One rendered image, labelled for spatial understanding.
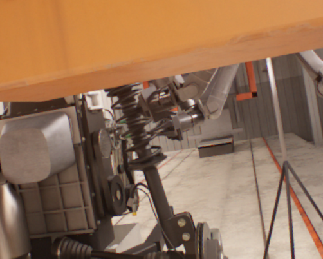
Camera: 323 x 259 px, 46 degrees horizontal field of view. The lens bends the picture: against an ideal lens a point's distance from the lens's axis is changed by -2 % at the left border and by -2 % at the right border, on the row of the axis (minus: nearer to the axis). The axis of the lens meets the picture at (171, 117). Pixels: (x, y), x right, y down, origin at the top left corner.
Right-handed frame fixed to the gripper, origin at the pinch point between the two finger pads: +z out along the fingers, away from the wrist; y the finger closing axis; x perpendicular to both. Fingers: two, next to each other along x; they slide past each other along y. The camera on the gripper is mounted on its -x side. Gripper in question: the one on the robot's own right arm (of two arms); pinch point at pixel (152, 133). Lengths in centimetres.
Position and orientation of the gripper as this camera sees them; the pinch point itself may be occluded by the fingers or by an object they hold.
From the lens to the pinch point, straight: 127.4
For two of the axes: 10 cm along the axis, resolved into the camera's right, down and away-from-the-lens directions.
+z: -8.3, 2.8, -4.8
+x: 5.0, 0.1, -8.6
